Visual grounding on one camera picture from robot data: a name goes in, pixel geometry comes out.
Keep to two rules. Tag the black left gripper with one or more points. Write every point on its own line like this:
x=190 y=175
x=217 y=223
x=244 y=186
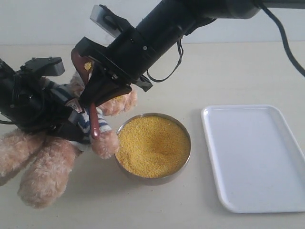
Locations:
x=29 y=105

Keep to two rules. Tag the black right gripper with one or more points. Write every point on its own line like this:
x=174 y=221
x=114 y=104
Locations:
x=123 y=62

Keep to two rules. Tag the dark red wooden spoon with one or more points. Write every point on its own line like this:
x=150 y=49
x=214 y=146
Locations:
x=83 y=66

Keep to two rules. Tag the tan teddy bear striped sweater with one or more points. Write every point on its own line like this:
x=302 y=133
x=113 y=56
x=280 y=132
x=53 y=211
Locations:
x=48 y=160

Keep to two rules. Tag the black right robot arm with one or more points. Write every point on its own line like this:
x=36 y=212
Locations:
x=171 y=20

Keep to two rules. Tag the steel bowl of millet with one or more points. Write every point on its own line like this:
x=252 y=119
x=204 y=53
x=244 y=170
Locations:
x=154 y=148

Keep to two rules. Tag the white rectangular plastic tray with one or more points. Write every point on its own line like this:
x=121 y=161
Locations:
x=257 y=164

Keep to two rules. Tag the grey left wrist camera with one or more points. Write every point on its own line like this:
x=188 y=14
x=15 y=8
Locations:
x=50 y=66

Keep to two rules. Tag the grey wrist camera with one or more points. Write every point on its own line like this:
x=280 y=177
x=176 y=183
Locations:
x=50 y=66
x=108 y=21

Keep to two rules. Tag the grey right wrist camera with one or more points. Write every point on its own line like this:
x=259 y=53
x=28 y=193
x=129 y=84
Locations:
x=108 y=21

